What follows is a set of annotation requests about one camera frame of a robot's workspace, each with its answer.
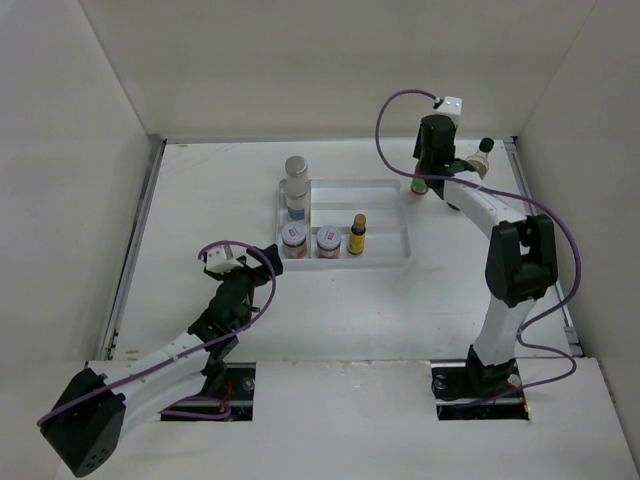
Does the red sauce bottle yellow cap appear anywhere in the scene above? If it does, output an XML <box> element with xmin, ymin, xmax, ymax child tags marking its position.
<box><xmin>410</xmin><ymin>177</ymin><xmax>429</xmax><ymax>196</ymax></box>

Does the spice jar white red lid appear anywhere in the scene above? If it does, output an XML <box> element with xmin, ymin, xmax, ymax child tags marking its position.
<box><xmin>316</xmin><ymin>225</ymin><xmax>342</xmax><ymax>259</ymax></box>

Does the tall jar silver lid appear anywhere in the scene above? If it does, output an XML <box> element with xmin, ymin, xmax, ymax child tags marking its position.
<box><xmin>284</xmin><ymin>180</ymin><xmax>309</xmax><ymax>221</ymax></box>

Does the small yellow label bottle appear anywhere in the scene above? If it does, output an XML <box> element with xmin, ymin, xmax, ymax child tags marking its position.
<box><xmin>347</xmin><ymin>213</ymin><xmax>366</xmax><ymax>255</ymax></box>

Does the small bottle blue label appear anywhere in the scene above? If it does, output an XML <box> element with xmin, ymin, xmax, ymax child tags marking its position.
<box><xmin>284</xmin><ymin>155</ymin><xmax>308</xmax><ymax>184</ymax></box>

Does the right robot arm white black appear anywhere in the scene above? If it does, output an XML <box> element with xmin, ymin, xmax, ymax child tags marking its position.
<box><xmin>414</xmin><ymin>114</ymin><xmax>558</xmax><ymax>396</ymax></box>

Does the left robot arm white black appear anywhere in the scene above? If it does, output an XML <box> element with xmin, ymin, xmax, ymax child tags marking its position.
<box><xmin>37</xmin><ymin>241</ymin><xmax>284</xmax><ymax>478</ymax></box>

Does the dark soy sauce bottle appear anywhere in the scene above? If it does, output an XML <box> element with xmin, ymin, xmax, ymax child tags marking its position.
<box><xmin>448</xmin><ymin>137</ymin><xmax>494</xmax><ymax>180</ymax></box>

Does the white divided organizer tray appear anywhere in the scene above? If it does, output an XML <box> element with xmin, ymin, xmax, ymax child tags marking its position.
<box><xmin>275</xmin><ymin>179</ymin><xmax>411</xmax><ymax>271</ymax></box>

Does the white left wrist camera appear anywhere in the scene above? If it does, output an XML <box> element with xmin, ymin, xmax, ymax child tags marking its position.
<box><xmin>198</xmin><ymin>244</ymin><xmax>241</xmax><ymax>274</ymax></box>

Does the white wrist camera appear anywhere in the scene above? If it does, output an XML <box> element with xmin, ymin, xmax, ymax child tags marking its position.
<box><xmin>434</xmin><ymin>96</ymin><xmax>463</xmax><ymax>127</ymax></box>
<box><xmin>198</xmin><ymin>244</ymin><xmax>241</xmax><ymax>274</ymax></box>

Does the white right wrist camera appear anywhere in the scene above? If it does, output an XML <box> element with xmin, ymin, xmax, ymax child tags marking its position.
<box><xmin>434</xmin><ymin>96</ymin><xmax>463</xmax><ymax>127</ymax></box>

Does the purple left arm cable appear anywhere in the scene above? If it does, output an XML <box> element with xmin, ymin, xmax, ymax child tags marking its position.
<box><xmin>36</xmin><ymin>240</ymin><xmax>279</xmax><ymax>429</ymax></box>

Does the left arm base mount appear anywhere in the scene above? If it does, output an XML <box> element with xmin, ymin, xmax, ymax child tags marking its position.
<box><xmin>160</xmin><ymin>363</ymin><xmax>257</xmax><ymax>422</ymax></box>

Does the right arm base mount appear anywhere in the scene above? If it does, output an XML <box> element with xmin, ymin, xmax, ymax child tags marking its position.
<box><xmin>431</xmin><ymin>365</ymin><xmax>529</xmax><ymax>421</ymax></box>

